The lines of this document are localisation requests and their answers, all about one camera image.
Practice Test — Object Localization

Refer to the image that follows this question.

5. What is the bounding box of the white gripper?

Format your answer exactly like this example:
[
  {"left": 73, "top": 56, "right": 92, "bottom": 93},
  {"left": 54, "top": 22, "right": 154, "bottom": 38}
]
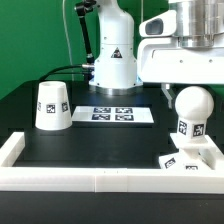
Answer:
[{"left": 137, "top": 37, "right": 224, "bottom": 109}]

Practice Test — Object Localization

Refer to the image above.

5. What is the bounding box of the white lamp bulb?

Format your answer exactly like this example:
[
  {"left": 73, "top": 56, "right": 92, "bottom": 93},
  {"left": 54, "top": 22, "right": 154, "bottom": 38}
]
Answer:
[{"left": 175, "top": 86, "right": 214, "bottom": 142}]

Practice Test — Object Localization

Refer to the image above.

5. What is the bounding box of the white lamp base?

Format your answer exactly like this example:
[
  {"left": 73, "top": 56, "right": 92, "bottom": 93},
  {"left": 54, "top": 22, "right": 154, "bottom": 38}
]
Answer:
[{"left": 158, "top": 133, "right": 217, "bottom": 171}]

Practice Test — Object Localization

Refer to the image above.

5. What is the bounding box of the white lamp shade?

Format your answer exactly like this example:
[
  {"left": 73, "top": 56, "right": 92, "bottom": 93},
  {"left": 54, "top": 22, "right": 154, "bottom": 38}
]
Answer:
[{"left": 35, "top": 81, "right": 72, "bottom": 131}]

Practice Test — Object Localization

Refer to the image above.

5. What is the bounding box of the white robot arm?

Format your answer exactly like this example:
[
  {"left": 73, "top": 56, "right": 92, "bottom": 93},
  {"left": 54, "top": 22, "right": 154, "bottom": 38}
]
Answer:
[{"left": 89, "top": 0, "right": 224, "bottom": 96}]

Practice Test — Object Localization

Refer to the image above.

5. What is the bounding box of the white marker sheet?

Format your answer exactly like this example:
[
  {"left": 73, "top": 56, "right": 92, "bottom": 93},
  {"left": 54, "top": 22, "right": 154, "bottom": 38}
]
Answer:
[{"left": 72, "top": 106, "right": 154, "bottom": 124}]

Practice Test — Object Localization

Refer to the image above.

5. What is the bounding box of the white U-shaped fence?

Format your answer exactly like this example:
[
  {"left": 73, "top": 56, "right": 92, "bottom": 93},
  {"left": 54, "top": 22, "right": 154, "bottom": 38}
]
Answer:
[{"left": 0, "top": 132, "right": 224, "bottom": 194}]

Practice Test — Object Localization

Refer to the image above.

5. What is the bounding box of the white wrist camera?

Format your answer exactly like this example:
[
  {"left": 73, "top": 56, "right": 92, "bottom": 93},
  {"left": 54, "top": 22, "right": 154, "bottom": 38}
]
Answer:
[{"left": 139, "top": 10, "right": 177, "bottom": 38}]

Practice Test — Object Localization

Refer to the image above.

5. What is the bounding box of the black cable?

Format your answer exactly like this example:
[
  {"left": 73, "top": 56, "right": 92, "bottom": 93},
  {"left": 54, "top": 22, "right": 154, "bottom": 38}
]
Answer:
[{"left": 38, "top": 64, "right": 96, "bottom": 83}]

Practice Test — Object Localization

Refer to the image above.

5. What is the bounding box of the white cable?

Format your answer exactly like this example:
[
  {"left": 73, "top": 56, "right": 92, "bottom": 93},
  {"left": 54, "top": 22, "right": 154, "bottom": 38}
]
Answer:
[{"left": 62, "top": 0, "right": 76, "bottom": 82}]

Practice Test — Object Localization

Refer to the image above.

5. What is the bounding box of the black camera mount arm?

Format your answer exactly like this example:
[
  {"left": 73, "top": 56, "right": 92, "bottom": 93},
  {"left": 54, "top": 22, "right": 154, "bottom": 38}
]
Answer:
[{"left": 75, "top": 0, "right": 96, "bottom": 64}]

